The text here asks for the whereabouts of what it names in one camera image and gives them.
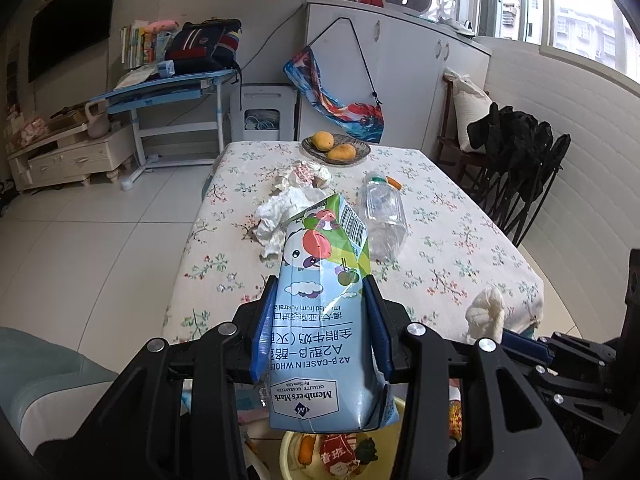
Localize white air purifier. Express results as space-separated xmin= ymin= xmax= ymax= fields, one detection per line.
xmin=230 ymin=82 xmax=301 ymax=143

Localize blue study desk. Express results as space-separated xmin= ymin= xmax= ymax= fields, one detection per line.
xmin=90 ymin=69 xmax=241 ymax=192

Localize white television cabinet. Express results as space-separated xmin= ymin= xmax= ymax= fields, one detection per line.
xmin=7 ymin=122 xmax=136 ymax=191

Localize crumpled white tissue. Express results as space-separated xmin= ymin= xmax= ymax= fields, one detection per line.
xmin=254 ymin=186 xmax=333 ymax=261

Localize white tissue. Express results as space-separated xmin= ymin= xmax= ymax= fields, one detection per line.
xmin=254 ymin=186 xmax=333 ymax=261
xmin=465 ymin=284 xmax=506 ymax=343

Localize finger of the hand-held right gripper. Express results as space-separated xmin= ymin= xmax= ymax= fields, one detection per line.
xmin=510 ymin=360 xmax=621 ymax=428
xmin=500 ymin=329 xmax=626 ymax=386

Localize red-printed paper wrapper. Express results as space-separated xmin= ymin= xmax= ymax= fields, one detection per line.
xmin=270 ymin=159 xmax=332 ymax=196

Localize clear plastic bottle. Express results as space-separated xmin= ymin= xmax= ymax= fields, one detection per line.
xmin=360 ymin=170 xmax=408 ymax=261

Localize glass fruit plate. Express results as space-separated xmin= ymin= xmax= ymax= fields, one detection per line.
xmin=301 ymin=132 xmax=372 ymax=166

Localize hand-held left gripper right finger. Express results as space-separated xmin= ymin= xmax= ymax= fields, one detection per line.
xmin=361 ymin=275 xmax=583 ymax=480

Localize floral tablecloth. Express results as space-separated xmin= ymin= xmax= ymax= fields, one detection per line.
xmin=162 ymin=140 xmax=546 ymax=356

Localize blue milk carton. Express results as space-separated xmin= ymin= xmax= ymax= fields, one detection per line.
xmin=252 ymin=191 xmax=403 ymax=433

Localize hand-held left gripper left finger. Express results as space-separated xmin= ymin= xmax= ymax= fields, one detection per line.
xmin=65 ymin=274 xmax=281 ymax=480

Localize wooden chair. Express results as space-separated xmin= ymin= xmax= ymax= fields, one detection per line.
xmin=435 ymin=72 xmax=493 ymax=181

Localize white shoes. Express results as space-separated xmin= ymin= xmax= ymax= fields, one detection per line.
xmin=437 ymin=16 xmax=478 ymax=37

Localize dark striped backpack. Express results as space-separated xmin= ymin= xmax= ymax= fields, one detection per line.
xmin=164 ymin=19 xmax=243 ymax=73

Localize black cable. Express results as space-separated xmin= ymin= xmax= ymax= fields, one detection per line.
xmin=240 ymin=7 xmax=306 ymax=68

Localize colourful drawstring bag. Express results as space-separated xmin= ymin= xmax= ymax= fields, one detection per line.
xmin=282 ymin=17 xmax=388 ymax=146

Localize yellow basin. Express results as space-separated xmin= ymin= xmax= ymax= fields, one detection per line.
xmin=279 ymin=395 xmax=406 ymax=480

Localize white cupboard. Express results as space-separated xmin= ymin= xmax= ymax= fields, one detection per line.
xmin=305 ymin=0 xmax=492 ymax=161

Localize row of books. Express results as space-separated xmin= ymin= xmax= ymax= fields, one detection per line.
xmin=120 ymin=21 xmax=168 ymax=68

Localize papers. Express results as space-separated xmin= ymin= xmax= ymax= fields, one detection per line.
xmin=116 ymin=67 xmax=156 ymax=91

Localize cardboard box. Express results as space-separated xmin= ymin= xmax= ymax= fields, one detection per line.
xmin=47 ymin=105 xmax=86 ymax=128

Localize pink kettlebell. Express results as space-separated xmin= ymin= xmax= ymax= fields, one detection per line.
xmin=85 ymin=100 xmax=112 ymax=138

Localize black wall television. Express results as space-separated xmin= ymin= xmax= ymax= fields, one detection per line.
xmin=27 ymin=0 xmax=121 ymax=83

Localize black chair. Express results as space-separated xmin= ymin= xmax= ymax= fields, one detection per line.
xmin=470 ymin=132 xmax=572 ymax=248

